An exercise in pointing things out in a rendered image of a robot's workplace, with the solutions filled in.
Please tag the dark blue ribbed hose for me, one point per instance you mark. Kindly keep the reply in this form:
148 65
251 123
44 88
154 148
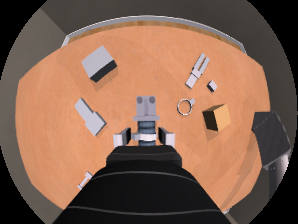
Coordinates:
145 123

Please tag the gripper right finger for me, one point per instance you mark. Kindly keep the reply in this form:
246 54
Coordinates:
165 137

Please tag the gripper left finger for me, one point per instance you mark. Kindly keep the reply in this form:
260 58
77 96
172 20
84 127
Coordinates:
123 138

